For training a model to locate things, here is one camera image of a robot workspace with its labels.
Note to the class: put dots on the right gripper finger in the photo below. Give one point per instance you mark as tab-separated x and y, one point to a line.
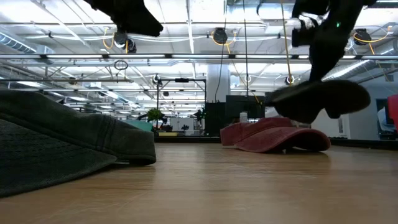
323	62

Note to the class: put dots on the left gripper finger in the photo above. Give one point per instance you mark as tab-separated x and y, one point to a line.
143	21

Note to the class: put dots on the black baseball cap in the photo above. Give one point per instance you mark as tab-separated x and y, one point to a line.
62	140
311	102

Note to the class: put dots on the maroon baseball cap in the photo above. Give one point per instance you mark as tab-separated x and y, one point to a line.
273	137

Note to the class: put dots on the black monitor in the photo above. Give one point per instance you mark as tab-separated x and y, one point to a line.
245	105

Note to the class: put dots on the green potted plant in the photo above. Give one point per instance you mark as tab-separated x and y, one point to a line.
154	114

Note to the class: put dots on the teal plastic tray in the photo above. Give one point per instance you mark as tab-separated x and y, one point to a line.
143	125

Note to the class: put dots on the black box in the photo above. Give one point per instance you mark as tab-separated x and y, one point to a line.
214	118

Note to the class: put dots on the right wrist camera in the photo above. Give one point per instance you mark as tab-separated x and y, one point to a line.
301	37

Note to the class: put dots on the silver ventilation duct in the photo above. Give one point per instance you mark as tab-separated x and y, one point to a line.
357	67
15	43

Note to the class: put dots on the long ceiling light rail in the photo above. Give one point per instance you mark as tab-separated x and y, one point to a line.
77	56

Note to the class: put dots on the distant black rig frame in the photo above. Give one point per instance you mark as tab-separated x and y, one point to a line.
182	80

